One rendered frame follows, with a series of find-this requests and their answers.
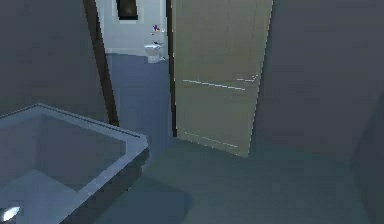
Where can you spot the small purple bottle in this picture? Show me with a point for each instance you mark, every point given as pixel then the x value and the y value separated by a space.
pixel 155 28

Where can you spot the grey square bathtub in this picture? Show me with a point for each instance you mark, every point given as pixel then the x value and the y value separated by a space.
pixel 100 173

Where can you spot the beige room door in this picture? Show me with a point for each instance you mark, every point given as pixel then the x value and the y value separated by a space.
pixel 216 66

